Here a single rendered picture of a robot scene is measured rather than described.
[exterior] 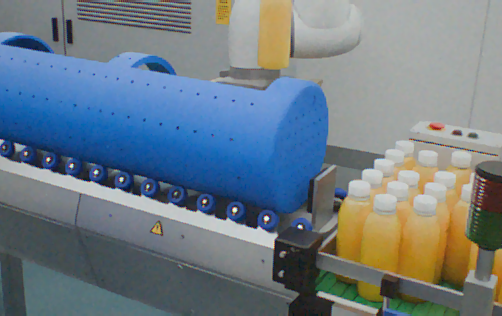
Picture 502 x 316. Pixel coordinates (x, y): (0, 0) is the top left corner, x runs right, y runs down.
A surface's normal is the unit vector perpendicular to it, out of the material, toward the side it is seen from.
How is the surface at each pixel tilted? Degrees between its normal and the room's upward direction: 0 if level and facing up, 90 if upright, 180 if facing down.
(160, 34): 90
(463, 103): 90
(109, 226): 70
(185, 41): 90
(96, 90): 56
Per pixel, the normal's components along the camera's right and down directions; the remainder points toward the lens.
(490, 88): -0.43, 0.29
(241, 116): -0.37, -0.33
